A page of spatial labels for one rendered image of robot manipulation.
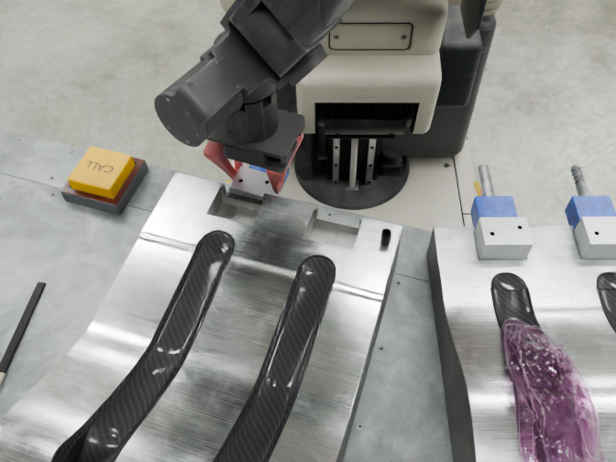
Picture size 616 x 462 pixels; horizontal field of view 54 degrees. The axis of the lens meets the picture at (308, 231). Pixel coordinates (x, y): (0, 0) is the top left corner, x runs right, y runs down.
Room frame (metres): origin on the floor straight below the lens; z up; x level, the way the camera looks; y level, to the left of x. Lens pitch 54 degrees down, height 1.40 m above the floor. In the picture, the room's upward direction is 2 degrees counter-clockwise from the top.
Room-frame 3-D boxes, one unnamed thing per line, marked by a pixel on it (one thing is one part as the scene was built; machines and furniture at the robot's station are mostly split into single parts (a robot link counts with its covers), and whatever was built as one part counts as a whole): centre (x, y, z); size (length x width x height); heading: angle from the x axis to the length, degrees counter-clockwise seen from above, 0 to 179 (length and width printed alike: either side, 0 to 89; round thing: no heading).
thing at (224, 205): (0.41, 0.08, 0.87); 0.05 x 0.05 x 0.04; 71
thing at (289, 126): (0.48, 0.06, 0.95); 0.10 x 0.07 x 0.07; 69
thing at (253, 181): (0.51, 0.04, 0.83); 0.13 x 0.05 x 0.05; 158
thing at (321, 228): (0.37, -0.03, 0.87); 0.05 x 0.05 x 0.04; 71
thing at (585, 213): (0.41, -0.32, 0.86); 0.13 x 0.05 x 0.05; 178
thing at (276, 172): (0.48, 0.05, 0.88); 0.07 x 0.07 x 0.09; 69
